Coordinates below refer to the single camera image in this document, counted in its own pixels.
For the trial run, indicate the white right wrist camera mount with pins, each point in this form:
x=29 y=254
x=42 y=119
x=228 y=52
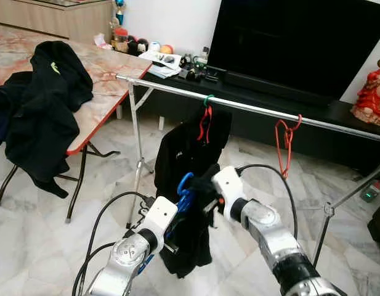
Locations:
x=230 y=185

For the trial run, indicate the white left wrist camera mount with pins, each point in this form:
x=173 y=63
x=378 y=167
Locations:
x=159 y=216

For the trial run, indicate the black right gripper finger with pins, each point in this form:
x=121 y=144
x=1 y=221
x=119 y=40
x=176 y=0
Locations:
x=203 y=186

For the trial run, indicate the black television console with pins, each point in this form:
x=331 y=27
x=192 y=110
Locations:
x=331 y=120

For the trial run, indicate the orange ball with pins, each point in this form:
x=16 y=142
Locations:
x=167 y=49

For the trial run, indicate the silver metal clothes rack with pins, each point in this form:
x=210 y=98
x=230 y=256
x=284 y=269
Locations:
x=251 y=108

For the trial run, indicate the white ball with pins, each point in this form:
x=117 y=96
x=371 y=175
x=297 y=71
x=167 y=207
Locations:
x=154 y=47

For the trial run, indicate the small clear bottle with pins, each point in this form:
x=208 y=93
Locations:
x=205 y=55

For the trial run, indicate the jar with red lid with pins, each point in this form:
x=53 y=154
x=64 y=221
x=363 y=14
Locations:
x=121 y=40

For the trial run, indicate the black round plush toy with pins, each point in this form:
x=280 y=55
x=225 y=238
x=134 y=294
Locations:
x=143 y=47
x=133 y=46

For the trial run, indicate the red plastic hanger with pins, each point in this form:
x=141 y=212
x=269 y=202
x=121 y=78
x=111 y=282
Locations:
x=287 y=148

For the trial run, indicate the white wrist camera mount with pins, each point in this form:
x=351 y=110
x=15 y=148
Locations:
x=230 y=185
x=159 y=216

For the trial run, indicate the black garment neon green mark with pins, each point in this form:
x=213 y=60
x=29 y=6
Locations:
x=48 y=117

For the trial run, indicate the blue gold trophy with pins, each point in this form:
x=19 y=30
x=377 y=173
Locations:
x=119 y=11

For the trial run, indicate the red gold Buddha statue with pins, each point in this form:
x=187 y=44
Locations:
x=371 y=98

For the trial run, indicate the black gadget cluster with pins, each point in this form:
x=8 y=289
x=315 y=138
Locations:
x=199 y=71

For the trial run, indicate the power strip green light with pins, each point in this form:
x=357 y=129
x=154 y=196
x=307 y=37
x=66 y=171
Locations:
x=371 y=191

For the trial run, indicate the marble pattern folding table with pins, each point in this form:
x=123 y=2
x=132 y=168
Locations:
x=113 y=74

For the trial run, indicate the white crumpled tissue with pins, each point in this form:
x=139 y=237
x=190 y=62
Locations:
x=102 y=41

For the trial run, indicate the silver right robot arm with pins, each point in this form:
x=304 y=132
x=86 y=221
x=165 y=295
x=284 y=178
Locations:
x=276 y=240

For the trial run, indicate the black flat television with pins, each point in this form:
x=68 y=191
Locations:
x=294 y=43

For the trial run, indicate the black shirt grey green logo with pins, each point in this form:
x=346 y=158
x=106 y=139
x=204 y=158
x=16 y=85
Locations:
x=190 y=240

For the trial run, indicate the blue plastic hanger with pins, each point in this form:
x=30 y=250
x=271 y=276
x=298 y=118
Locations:
x=185 y=194

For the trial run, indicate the red hanger green hook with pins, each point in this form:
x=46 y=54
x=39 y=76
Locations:
x=205 y=126

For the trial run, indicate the white paper stack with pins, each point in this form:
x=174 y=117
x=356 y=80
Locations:
x=160 y=65

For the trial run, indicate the light wooden sideboard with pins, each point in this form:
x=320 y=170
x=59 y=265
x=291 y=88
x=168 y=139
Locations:
x=54 y=21

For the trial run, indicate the black shirt white letters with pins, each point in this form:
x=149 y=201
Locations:
x=177 y=151

